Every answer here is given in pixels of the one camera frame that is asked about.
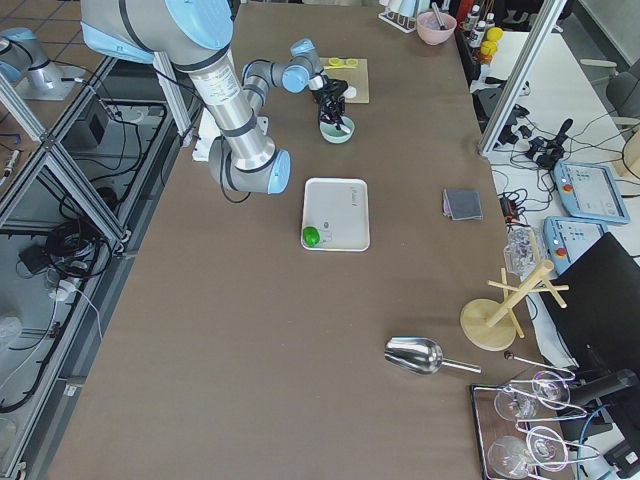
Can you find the aluminium frame post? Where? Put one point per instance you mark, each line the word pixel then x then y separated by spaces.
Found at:
pixel 543 26

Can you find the grey folded cloth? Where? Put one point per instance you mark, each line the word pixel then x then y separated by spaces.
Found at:
pixel 462 204

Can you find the light green bowl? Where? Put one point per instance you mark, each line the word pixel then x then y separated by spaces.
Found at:
pixel 332 135

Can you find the lemon slice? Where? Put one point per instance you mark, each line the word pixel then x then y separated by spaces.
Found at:
pixel 350 63
pixel 334 63

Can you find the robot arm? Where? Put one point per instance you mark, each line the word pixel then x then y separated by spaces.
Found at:
pixel 196 36
pixel 26 65

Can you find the wooden cutting board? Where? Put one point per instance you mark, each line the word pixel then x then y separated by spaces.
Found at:
pixel 356 77

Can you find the white steamed bun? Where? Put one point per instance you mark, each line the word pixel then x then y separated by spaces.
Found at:
pixel 350 92

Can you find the wine glass rack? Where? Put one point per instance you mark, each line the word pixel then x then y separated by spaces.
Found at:
pixel 517 427

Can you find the white ceramic spoon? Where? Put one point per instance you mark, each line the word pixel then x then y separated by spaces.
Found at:
pixel 343 128

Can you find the pink bowl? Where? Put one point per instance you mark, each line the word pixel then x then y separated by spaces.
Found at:
pixel 429 30

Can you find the lower lemon slice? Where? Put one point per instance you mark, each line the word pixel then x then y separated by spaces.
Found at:
pixel 350 63

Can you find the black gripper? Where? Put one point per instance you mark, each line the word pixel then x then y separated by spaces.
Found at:
pixel 328 101

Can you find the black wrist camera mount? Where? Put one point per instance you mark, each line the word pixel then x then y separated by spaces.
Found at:
pixel 332 90

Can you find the upper lemon slice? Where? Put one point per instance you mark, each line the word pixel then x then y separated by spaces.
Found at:
pixel 334 63

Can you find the beige rabbit tray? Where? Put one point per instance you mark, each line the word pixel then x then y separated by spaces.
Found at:
pixel 338 208

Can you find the green lime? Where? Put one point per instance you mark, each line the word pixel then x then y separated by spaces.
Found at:
pixel 311 236

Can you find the wooden mug tree stand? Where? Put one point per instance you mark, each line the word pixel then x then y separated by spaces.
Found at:
pixel 493 326

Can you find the metal scoop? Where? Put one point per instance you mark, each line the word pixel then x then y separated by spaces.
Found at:
pixel 422 356

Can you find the blue teach pendant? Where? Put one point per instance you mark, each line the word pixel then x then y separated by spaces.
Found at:
pixel 568 238
pixel 589 191

